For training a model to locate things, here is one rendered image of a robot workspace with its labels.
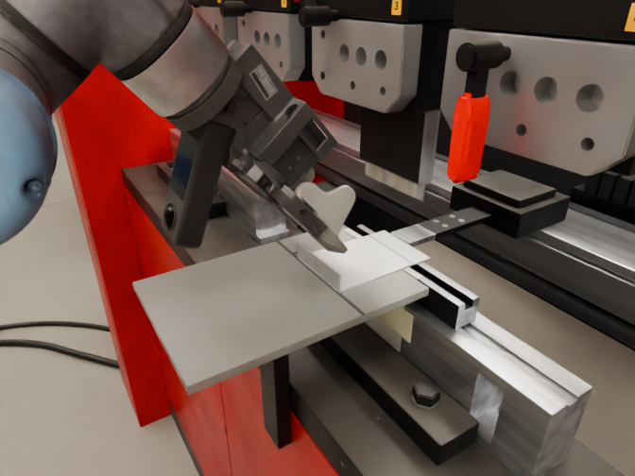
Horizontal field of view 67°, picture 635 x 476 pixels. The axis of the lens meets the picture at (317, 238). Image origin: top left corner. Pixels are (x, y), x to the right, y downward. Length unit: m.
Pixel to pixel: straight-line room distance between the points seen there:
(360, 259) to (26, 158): 0.41
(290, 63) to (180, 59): 0.28
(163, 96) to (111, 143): 0.93
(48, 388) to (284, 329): 1.65
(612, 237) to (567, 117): 0.42
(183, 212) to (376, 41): 0.23
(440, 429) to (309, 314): 0.17
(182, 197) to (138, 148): 0.90
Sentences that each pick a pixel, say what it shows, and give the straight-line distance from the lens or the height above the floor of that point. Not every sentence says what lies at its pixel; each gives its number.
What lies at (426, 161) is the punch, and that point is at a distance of 0.50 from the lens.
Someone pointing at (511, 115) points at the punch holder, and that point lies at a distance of 0.37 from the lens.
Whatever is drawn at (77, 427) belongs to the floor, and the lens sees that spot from 1.86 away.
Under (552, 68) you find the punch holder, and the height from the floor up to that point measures 1.24.
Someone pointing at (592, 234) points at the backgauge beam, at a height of 0.98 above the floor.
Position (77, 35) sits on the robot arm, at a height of 1.26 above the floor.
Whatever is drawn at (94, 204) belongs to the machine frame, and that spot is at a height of 0.79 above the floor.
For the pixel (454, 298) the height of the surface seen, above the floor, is 1.00.
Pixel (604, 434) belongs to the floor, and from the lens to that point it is 1.91.
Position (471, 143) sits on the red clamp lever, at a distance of 0.36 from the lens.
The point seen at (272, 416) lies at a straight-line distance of 0.61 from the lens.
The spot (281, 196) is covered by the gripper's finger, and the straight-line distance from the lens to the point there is 0.41.
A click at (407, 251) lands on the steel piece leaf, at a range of 0.58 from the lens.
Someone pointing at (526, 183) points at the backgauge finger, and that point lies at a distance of 0.74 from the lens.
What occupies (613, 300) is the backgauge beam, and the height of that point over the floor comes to 0.94.
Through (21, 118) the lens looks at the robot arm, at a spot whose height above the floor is 1.24.
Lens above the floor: 1.28
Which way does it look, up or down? 28 degrees down
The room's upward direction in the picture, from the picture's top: straight up
